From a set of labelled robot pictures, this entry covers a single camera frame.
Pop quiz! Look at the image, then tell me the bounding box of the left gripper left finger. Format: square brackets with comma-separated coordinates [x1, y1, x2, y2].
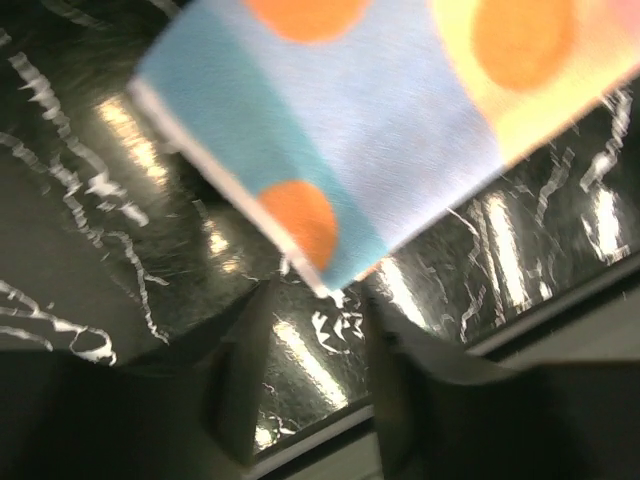
[1, 282, 273, 479]

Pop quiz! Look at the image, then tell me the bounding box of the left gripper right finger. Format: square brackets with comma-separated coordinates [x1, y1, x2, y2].
[363, 295, 639, 479]

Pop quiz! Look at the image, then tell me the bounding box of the orange patterned towel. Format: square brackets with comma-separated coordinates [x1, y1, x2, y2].
[130, 1, 639, 297]

